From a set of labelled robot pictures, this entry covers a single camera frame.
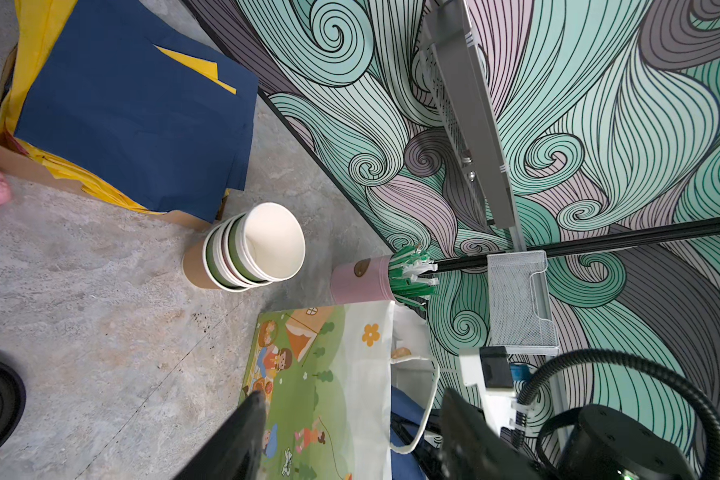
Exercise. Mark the pink metal straw bucket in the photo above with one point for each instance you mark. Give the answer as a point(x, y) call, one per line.
point(365, 280)

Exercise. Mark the single navy blue napkin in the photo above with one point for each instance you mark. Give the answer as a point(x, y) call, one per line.
point(405, 418)

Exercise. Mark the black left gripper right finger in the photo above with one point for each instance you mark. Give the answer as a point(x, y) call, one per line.
point(471, 450)

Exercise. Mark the yellow napkin stack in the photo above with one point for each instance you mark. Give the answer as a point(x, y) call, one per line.
point(36, 72)

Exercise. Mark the navy blue napkin stack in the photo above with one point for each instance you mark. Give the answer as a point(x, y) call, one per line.
point(138, 102)

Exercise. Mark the stack of paper cups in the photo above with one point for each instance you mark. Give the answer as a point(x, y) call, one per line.
point(262, 246)

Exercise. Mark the clear acrylic wall holder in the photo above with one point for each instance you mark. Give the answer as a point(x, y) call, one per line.
point(519, 305)

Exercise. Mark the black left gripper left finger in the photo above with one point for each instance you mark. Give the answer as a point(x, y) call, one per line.
point(235, 450)

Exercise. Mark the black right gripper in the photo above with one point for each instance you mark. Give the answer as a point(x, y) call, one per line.
point(604, 443)

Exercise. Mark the black cage frame post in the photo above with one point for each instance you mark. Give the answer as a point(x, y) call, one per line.
point(631, 239)

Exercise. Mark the green white wrapped straws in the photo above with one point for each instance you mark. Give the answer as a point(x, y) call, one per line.
point(407, 276)

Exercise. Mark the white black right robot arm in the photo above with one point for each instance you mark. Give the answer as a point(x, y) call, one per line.
point(643, 420)

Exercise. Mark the white green paper takeout bag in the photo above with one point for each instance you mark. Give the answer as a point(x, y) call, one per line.
point(327, 376)

